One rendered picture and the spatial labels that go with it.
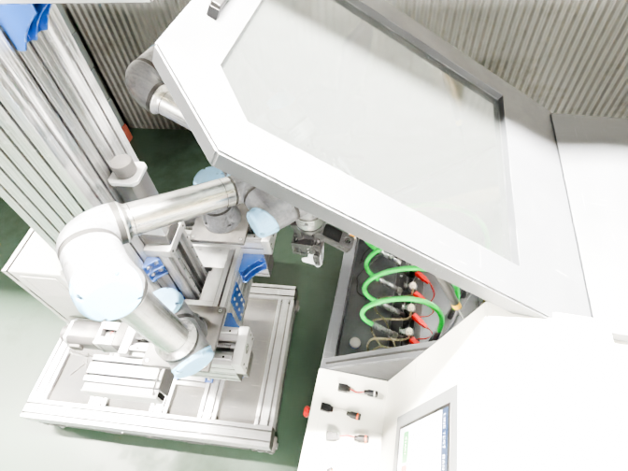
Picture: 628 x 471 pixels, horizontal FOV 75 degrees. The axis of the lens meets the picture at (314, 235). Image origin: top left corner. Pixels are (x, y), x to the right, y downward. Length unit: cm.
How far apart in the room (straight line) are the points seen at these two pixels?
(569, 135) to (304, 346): 173
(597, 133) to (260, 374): 174
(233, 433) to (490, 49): 284
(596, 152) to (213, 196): 101
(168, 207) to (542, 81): 299
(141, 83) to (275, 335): 144
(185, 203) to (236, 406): 140
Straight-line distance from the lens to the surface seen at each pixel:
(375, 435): 133
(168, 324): 104
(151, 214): 97
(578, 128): 141
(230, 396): 222
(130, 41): 365
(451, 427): 90
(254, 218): 95
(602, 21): 341
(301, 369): 242
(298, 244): 113
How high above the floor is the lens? 228
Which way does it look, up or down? 53 degrees down
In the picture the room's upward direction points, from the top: 6 degrees counter-clockwise
